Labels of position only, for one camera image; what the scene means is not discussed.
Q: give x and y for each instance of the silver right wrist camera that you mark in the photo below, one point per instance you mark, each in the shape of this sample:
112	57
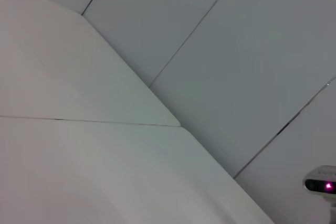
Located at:
321	180

